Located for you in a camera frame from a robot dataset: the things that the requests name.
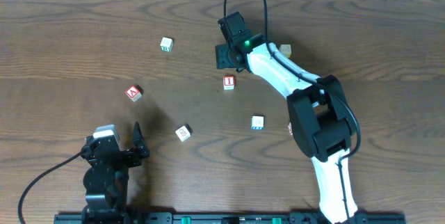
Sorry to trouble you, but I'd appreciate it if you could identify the yellow-edged wooden block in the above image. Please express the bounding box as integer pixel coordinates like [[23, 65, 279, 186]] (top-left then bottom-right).
[[279, 44, 292, 58]]

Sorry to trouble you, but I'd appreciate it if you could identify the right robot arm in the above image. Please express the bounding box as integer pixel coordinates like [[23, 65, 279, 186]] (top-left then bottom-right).
[[216, 22, 359, 223]]

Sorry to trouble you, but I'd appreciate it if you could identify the wooden block blue edge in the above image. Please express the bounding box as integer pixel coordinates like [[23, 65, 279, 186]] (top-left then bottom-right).
[[251, 115, 264, 130]]

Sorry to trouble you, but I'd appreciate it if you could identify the red number 1 block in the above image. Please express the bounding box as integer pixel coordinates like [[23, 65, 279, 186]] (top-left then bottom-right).
[[223, 76, 235, 90]]

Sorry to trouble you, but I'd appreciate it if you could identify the wooden block red drawing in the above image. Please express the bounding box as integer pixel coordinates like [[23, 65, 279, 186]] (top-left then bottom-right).
[[288, 123, 293, 136]]

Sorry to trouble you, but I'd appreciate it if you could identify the wooden block black edge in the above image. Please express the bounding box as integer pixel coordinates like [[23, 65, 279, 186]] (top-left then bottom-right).
[[175, 124, 191, 142]]

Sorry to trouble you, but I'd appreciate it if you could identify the red letter A block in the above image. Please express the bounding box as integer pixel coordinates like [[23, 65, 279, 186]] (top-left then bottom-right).
[[125, 85, 143, 102]]

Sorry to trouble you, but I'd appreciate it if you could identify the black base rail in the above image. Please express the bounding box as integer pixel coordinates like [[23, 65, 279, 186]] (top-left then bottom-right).
[[54, 211, 407, 224]]

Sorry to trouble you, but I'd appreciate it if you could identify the green letter R block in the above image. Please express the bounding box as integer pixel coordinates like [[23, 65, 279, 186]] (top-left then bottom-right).
[[160, 37, 174, 52]]

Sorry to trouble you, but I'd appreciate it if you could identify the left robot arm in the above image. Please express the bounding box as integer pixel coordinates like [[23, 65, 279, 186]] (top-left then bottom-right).
[[81, 122, 149, 223]]

